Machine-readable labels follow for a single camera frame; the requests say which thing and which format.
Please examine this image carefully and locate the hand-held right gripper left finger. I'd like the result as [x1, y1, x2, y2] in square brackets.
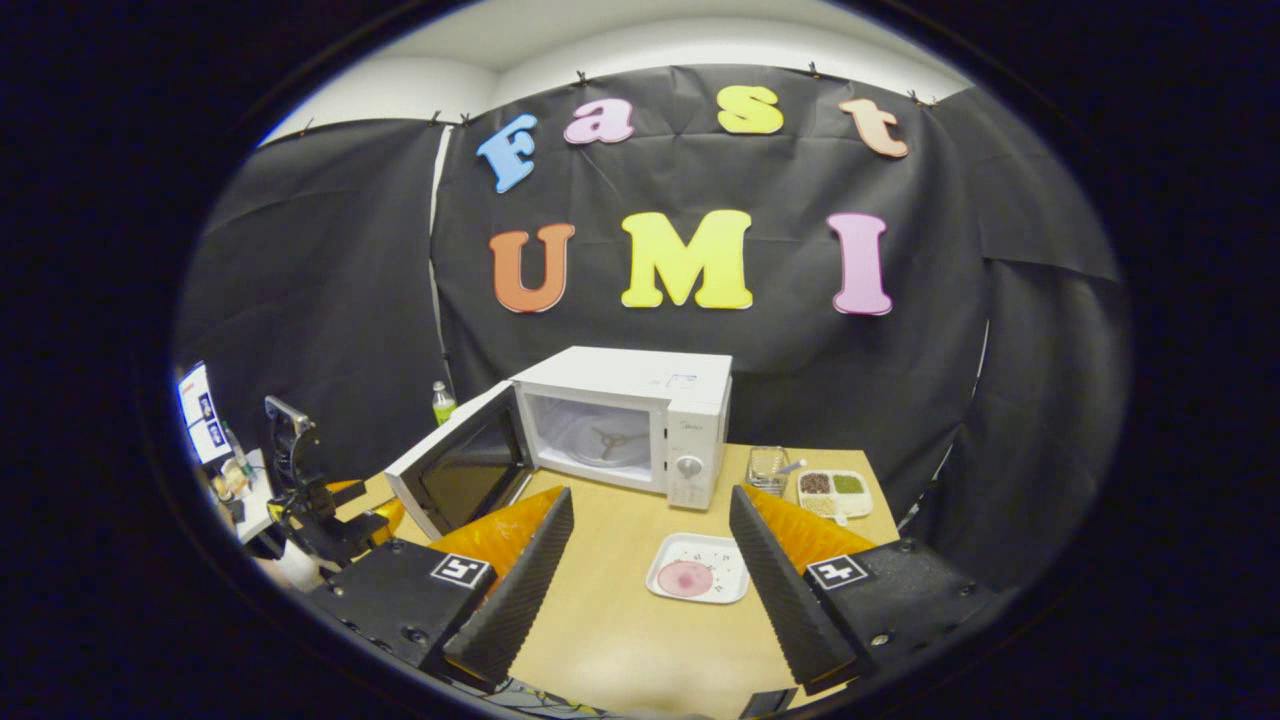
[310, 487, 577, 693]

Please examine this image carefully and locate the white microwave oven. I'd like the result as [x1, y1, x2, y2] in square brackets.
[385, 346, 734, 541]

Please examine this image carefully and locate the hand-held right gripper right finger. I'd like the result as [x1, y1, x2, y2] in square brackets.
[728, 485, 1001, 698]

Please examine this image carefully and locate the pink ham slice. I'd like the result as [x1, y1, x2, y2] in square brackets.
[658, 560, 714, 598]

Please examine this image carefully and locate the white divided grain dish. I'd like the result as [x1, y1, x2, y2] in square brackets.
[797, 470, 874, 526]

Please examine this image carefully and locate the white rectangular food plate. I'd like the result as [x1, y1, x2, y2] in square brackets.
[646, 533, 753, 605]

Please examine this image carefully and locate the metal wire basket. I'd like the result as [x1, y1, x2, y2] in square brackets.
[746, 446, 791, 496]

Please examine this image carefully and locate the white side table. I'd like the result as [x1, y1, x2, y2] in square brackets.
[215, 450, 277, 547]

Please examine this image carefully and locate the printed paper sheet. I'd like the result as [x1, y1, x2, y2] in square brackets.
[178, 362, 233, 467]

